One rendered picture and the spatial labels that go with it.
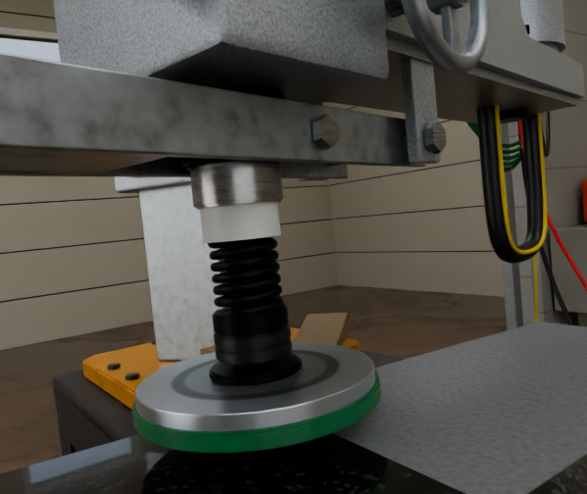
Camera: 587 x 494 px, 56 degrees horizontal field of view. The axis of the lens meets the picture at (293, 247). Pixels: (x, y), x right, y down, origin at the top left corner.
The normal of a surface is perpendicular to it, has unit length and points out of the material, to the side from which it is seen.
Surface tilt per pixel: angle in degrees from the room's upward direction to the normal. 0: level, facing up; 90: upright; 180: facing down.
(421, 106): 90
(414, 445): 0
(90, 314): 90
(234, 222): 90
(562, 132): 90
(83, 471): 0
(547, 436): 0
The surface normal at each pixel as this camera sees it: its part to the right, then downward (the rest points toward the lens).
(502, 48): 0.73, -0.04
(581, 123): 0.57, -0.01
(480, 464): -0.10, -0.99
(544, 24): 0.30, 0.02
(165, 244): -0.42, 0.09
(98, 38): -0.67, 0.11
